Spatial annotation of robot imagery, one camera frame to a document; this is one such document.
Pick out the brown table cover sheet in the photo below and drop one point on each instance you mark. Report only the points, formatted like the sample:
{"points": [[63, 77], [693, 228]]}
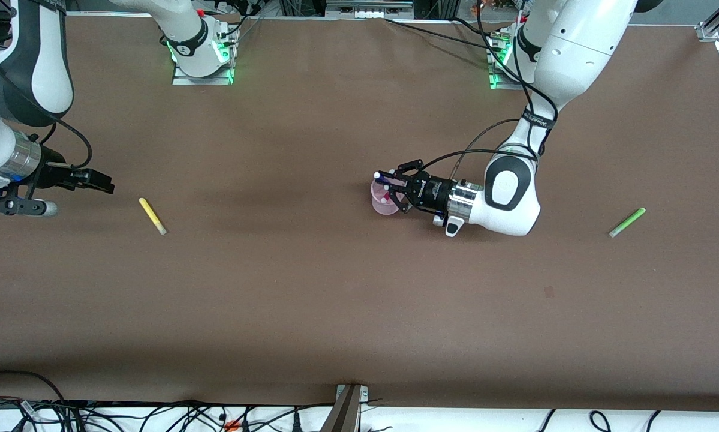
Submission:
{"points": [[335, 300]]}

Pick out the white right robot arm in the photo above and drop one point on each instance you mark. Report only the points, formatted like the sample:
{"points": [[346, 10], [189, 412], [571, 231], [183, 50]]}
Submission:
{"points": [[35, 72]]}

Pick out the green highlighter pen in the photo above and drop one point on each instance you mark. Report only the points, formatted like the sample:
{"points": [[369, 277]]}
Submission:
{"points": [[628, 222]]}

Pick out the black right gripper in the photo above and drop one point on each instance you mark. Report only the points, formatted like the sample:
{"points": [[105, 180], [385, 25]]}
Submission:
{"points": [[52, 171]]}

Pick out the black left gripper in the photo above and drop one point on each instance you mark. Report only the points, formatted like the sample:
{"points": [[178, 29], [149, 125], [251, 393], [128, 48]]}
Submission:
{"points": [[432, 191]]}

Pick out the yellow highlighter pen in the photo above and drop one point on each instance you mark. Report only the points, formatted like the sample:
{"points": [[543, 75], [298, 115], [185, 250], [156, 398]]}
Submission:
{"points": [[153, 216]]}

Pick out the silver background rail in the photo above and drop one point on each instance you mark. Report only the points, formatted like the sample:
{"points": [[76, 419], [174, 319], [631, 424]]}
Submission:
{"points": [[368, 11]]}

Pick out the metal table support beam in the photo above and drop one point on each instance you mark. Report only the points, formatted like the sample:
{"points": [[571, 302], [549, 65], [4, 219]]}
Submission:
{"points": [[344, 414]]}

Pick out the orange background objects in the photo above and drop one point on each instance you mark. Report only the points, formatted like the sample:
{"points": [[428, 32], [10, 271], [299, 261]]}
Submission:
{"points": [[478, 7]]}

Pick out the purple highlighter pen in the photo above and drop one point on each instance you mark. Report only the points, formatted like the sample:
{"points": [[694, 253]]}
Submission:
{"points": [[378, 175]]}

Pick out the pink translucent cup holder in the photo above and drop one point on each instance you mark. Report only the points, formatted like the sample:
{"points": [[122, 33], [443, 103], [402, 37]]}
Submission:
{"points": [[383, 209]]}

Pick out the aluminium frame corner bracket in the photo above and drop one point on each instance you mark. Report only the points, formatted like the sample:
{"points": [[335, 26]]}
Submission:
{"points": [[710, 31]]}

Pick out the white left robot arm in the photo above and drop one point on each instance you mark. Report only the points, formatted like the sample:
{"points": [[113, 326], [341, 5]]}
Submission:
{"points": [[569, 48]]}

